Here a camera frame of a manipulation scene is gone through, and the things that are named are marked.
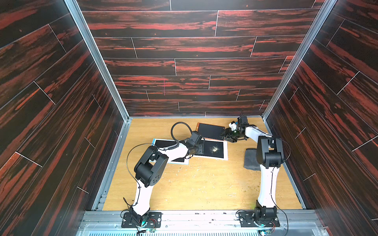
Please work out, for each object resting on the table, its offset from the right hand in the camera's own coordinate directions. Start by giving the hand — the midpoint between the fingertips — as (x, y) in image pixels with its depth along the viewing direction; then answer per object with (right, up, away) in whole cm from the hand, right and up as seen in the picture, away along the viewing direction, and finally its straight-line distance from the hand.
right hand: (224, 136), depth 108 cm
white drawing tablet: (-8, -9, -7) cm, 14 cm away
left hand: (-18, -8, -10) cm, 22 cm away
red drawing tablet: (-11, +4, +4) cm, 12 cm away
